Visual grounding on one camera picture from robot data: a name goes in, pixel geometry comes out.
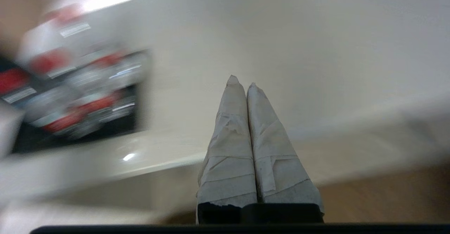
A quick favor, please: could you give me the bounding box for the right gripper tape-wrapped right finger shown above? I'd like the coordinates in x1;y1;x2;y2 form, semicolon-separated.
246;83;324;215

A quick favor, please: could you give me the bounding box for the right gripper tape-wrapped left finger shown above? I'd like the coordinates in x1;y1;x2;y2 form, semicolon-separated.
196;75;258;207

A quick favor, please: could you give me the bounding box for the clear water bottle red cap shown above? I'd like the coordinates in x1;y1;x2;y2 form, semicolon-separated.
21;49;139;122
21;4;150;87
0;69;106;141

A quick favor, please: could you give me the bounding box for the black rectangular tray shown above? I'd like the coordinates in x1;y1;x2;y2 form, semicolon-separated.
0;49;152;154

